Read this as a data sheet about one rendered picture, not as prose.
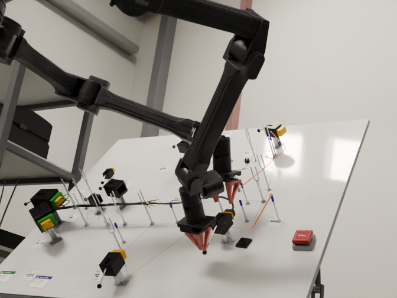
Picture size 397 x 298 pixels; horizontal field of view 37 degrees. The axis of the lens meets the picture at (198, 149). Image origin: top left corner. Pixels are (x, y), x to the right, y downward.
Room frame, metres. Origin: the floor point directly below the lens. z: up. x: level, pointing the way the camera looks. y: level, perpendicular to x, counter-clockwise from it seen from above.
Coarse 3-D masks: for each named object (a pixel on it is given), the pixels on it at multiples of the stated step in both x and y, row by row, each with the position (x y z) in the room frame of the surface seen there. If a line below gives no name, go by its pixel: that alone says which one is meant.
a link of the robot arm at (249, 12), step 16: (128, 0) 1.03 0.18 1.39; (144, 0) 1.05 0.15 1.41; (160, 0) 1.06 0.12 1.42; (176, 0) 1.10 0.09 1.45; (192, 0) 1.12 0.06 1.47; (208, 0) 1.16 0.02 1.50; (176, 16) 1.14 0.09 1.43; (192, 16) 1.15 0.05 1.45; (208, 16) 1.17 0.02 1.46; (224, 16) 1.19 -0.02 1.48; (240, 16) 1.21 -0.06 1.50; (256, 16) 1.24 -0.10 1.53; (240, 32) 1.24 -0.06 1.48; (256, 32) 1.25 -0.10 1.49; (240, 48) 1.30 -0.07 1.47; (256, 48) 1.29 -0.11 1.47
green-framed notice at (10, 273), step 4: (0, 272) 2.18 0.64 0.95; (4, 272) 2.17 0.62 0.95; (8, 272) 2.16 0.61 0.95; (12, 272) 2.15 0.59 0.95; (0, 276) 2.16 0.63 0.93; (4, 276) 2.15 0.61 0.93; (8, 276) 2.14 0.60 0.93; (0, 280) 2.14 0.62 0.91; (4, 280) 2.13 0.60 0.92; (8, 280) 2.12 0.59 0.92
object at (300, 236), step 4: (296, 232) 1.70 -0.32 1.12; (300, 232) 1.70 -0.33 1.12; (304, 232) 1.69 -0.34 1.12; (308, 232) 1.68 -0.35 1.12; (312, 232) 1.69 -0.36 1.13; (296, 236) 1.69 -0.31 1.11; (300, 236) 1.69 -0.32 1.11; (304, 236) 1.68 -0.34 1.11; (308, 236) 1.67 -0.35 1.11; (292, 240) 1.69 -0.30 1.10; (296, 240) 1.68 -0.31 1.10; (300, 240) 1.67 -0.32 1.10; (304, 240) 1.67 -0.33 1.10; (308, 240) 1.66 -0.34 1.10
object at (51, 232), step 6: (42, 204) 2.12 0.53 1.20; (30, 210) 2.12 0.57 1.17; (36, 210) 2.10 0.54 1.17; (42, 210) 2.09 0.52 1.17; (48, 210) 2.07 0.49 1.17; (36, 216) 2.07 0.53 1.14; (42, 216) 2.07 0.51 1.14; (54, 216) 2.09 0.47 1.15; (36, 222) 2.08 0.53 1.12; (54, 234) 2.19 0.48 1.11; (54, 240) 2.20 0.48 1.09; (60, 240) 2.19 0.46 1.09
